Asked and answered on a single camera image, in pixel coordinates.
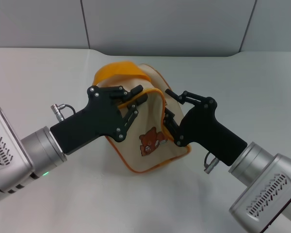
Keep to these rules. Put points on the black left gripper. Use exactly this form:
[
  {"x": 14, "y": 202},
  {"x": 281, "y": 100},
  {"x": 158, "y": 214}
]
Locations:
[{"x": 94, "y": 121}]

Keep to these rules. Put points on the beige zippered bag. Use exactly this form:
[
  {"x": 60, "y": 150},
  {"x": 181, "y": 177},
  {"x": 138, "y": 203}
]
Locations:
[{"x": 150, "y": 114}]

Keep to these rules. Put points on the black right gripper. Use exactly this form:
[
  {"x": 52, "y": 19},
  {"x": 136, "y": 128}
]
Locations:
[{"x": 203, "y": 128}]

